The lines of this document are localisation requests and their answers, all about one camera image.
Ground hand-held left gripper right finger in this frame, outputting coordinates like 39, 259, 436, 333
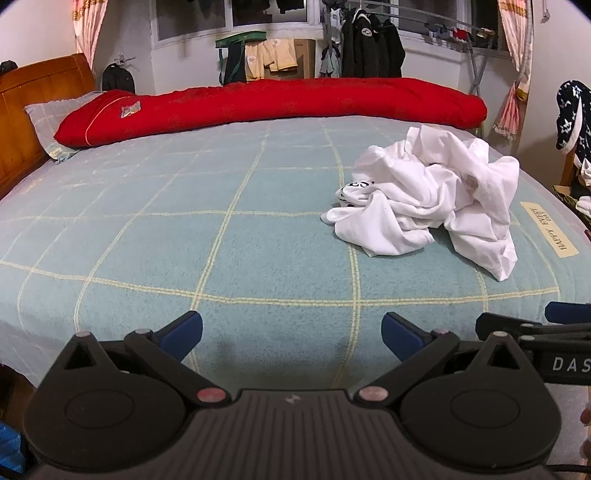
353, 311, 532, 409

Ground grey checked pillow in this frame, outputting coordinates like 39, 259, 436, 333
24, 91, 107, 162

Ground green garment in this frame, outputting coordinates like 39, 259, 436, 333
215, 31, 269, 85

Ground metal drying rack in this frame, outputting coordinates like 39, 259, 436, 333
323, 0, 513, 97

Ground white t-shirt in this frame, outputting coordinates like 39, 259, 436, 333
322, 124, 521, 282

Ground wooden chair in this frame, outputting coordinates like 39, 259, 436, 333
551, 150, 591, 217

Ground person's right hand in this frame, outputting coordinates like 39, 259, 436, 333
579, 401, 591, 462

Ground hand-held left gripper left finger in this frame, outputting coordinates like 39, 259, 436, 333
62, 310, 232, 407

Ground red quilt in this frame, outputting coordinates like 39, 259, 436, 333
54, 78, 489, 148

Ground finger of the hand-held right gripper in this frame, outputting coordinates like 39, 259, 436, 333
475, 312, 591, 341
544, 302, 591, 325

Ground cardboard box with clothes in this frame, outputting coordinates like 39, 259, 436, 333
245, 39, 298, 81

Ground pink striped curtain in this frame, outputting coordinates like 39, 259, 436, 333
71, 0, 100, 70
493, 0, 536, 141

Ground dark star print garment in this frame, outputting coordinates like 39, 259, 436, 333
555, 79, 591, 153

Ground row of dark hanging clothes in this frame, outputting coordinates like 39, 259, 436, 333
231, 0, 342, 14

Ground wooden headboard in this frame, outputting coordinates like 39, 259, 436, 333
0, 53, 98, 199

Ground black backpack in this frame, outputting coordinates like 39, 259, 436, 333
102, 62, 136, 92

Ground grey hanging garment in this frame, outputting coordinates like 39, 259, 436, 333
320, 41, 342, 78

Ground small drying clothes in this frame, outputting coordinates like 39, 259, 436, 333
424, 21, 497, 48

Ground blue bag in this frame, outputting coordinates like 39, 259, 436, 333
0, 420, 26, 480

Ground green patterned seat cushion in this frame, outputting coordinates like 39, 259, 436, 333
553, 185, 591, 232

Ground green checked bed sheet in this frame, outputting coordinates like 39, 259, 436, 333
0, 113, 591, 402

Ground window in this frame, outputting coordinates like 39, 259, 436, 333
152, 0, 324, 47

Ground black hanging jackets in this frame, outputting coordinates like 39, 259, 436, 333
341, 7, 406, 78

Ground pile of light clothes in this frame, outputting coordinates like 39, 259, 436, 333
573, 157, 591, 217

